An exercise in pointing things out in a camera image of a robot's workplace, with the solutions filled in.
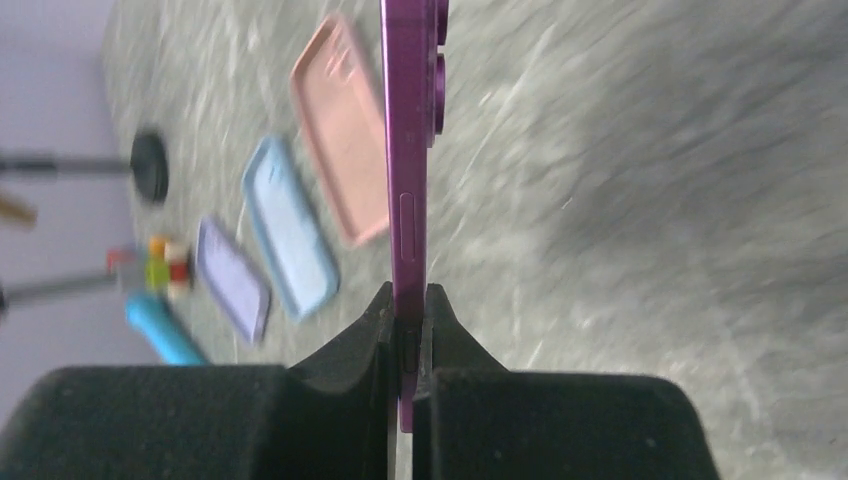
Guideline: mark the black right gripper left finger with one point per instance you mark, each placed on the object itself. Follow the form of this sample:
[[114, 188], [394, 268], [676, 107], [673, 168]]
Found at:
[[330, 416]]

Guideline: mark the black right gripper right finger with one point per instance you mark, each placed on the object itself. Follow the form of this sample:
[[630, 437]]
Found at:
[[475, 419]]

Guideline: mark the lavender phone case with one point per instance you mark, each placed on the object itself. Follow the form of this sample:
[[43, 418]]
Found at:
[[232, 279]]

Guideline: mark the light blue phone case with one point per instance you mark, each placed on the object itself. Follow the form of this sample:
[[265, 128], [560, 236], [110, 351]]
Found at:
[[290, 239]]

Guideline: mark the pink phone case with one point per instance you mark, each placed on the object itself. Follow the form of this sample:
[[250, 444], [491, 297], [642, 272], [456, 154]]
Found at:
[[342, 123]]

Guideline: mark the purple phone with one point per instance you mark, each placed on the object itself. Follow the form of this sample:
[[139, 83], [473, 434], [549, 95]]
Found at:
[[414, 75]]

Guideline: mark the blue marker pen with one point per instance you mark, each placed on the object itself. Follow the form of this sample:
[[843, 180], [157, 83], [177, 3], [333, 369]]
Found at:
[[151, 316]]

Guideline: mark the small red yellow toy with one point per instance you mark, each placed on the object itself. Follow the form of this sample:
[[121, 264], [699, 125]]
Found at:
[[162, 266]]

